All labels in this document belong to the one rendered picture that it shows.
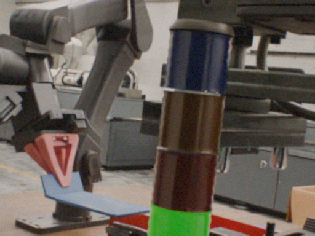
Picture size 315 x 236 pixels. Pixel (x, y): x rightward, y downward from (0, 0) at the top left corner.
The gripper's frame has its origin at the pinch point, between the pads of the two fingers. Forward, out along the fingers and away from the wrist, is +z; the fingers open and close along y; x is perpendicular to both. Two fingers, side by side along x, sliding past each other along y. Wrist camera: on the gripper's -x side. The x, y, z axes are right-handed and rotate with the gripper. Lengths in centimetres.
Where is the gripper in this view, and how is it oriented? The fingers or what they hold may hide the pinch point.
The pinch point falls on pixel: (63, 182)
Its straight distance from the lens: 85.5
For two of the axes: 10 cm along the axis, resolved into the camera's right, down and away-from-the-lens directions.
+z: 3.1, 9.1, -2.7
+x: 6.4, 0.1, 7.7
